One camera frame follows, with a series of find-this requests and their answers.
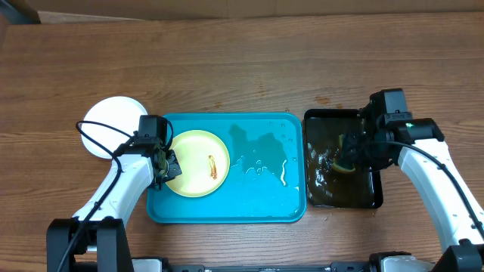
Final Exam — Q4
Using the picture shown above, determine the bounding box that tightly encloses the green yellow sponge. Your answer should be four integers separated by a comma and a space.
331, 134, 357, 174

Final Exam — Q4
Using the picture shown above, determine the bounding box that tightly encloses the yellow plate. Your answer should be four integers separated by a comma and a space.
166, 130, 230, 197

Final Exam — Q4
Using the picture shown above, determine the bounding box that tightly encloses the white plate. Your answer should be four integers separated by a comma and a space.
80, 96, 147, 153

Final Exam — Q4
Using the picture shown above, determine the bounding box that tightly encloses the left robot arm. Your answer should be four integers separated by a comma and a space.
46, 135, 182, 272

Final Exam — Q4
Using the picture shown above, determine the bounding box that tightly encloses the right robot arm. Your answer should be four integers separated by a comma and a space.
332, 119, 483, 271

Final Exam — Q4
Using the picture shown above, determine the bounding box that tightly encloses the black water tray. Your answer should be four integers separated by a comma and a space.
303, 109, 383, 209

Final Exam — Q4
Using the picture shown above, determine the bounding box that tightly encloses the teal plastic tray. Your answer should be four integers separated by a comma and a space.
147, 113, 306, 224

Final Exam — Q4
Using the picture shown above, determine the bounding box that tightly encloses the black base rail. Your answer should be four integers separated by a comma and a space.
128, 251, 436, 272

